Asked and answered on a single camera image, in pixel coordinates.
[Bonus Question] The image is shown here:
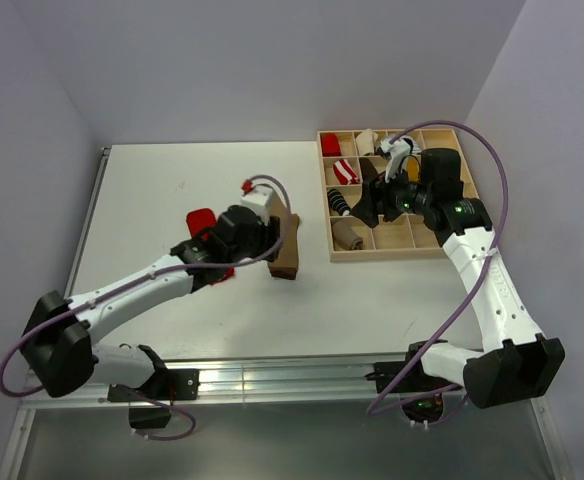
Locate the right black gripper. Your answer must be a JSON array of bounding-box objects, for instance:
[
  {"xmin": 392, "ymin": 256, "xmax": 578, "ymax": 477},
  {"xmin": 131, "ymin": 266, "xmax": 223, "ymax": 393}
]
[{"xmin": 350, "ymin": 158, "xmax": 434, "ymax": 228}]

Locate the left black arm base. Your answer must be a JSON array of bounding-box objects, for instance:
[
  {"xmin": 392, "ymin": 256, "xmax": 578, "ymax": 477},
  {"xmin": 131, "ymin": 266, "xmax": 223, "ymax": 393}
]
[{"xmin": 107, "ymin": 369, "xmax": 200, "ymax": 441}]

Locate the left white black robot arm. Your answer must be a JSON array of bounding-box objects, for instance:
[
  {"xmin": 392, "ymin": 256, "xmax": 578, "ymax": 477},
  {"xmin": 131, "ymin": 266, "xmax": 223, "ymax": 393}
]
[{"xmin": 20, "ymin": 205, "xmax": 289, "ymax": 399}]

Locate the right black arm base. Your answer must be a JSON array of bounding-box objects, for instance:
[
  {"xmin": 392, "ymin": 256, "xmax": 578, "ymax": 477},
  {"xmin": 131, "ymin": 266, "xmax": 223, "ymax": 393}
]
[{"xmin": 369, "ymin": 357, "xmax": 463, "ymax": 421}]

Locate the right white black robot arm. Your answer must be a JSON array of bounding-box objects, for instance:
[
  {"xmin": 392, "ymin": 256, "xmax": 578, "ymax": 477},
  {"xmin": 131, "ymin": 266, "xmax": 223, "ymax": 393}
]
[{"xmin": 351, "ymin": 148, "xmax": 565, "ymax": 409}]

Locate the rolled black white ribbed sock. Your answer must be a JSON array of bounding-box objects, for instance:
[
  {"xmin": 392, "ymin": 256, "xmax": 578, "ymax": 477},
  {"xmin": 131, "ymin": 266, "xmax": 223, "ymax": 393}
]
[{"xmin": 327, "ymin": 188, "xmax": 351, "ymax": 216}]

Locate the rolled taupe sock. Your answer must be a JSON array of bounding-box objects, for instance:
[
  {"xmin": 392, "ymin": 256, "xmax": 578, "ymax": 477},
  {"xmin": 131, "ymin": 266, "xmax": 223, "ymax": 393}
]
[{"xmin": 331, "ymin": 219, "xmax": 364, "ymax": 251}]

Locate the rolled dark brown sock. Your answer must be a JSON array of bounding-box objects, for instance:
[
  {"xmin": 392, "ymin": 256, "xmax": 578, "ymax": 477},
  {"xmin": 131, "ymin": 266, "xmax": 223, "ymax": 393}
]
[{"xmin": 359, "ymin": 157, "xmax": 384, "ymax": 183}]

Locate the rolled red white striped sock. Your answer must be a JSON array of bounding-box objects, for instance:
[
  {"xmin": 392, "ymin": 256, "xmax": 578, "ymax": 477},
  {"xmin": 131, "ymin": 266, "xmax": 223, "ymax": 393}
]
[{"xmin": 333, "ymin": 158, "xmax": 360, "ymax": 185}]

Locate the red patterned sock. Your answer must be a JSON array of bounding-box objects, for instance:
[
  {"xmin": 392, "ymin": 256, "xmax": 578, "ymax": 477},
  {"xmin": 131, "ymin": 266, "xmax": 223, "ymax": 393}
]
[{"xmin": 185, "ymin": 205, "xmax": 236, "ymax": 287}]

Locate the wooden compartment tray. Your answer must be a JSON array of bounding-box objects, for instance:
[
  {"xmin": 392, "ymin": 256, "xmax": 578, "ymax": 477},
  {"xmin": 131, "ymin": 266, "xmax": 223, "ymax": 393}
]
[{"xmin": 317, "ymin": 126, "xmax": 493, "ymax": 262}]

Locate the rolled mustard yellow sock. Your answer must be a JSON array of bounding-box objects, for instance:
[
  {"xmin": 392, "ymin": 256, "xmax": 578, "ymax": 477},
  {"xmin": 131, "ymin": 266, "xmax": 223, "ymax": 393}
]
[{"xmin": 404, "ymin": 156, "xmax": 420, "ymax": 182}]

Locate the rolled cream sock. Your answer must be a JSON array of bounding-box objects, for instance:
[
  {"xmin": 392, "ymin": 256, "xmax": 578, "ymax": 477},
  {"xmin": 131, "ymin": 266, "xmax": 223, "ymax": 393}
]
[{"xmin": 355, "ymin": 129, "xmax": 378, "ymax": 156}]

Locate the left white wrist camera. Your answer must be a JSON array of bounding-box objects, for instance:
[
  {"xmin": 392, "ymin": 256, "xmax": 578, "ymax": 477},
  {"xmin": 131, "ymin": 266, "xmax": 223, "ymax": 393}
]
[{"xmin": 240, "ymin": 180, "xmax": 275, "ymax": 224}]

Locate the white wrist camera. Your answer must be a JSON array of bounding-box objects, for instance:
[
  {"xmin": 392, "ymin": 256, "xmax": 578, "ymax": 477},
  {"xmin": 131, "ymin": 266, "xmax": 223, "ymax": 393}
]
[
  {"xmin": 240, "ymin": 180, "xmax": 275, "ymax": 224},
  {"xmin": 376, "ymin": 136, "xmax": 415, "ymax": 183}
]

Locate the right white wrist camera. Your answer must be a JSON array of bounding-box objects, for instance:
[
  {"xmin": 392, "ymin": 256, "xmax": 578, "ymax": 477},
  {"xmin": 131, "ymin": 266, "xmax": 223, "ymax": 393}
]
[{"xmin": 376, "ymin": 136, "xmax": 415, "ymax": 183}]

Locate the aluminium frame rail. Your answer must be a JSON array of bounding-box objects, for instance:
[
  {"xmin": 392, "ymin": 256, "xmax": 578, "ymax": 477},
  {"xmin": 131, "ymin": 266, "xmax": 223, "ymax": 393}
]
[{"xmin": 19, "ymin": 352, "xmax": 545, "ymax": 411}]

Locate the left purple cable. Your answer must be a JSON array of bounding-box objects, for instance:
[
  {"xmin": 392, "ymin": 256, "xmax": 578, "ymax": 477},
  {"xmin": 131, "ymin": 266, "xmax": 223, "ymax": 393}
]
[{"xmin": 0, "ymin": 174, "xmax": 293, "ymax": 442}]

